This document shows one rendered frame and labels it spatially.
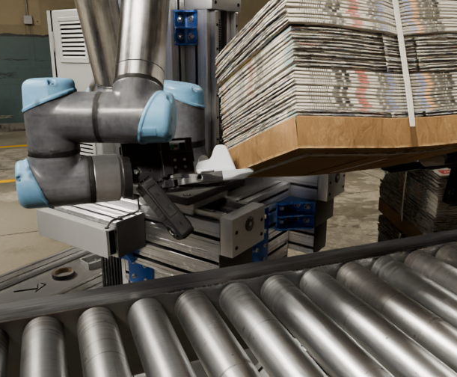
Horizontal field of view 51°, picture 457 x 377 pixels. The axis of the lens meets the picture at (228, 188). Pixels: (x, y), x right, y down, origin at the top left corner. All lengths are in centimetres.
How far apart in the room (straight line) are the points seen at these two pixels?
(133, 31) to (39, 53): 668
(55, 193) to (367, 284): 47
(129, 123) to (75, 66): 85
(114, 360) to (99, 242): 62
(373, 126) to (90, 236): 72
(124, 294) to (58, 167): 21
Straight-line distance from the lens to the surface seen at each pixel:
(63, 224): 124
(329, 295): 70
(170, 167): 77
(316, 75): 69
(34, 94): 73
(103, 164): 76
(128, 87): 71
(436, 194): 131
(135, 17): 77
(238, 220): 104
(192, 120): 110
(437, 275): 81
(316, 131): 65
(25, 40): 743
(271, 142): 70
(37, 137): 74
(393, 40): 78
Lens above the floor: 112
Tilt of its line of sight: 16 degrees down
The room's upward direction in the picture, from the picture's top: straight up
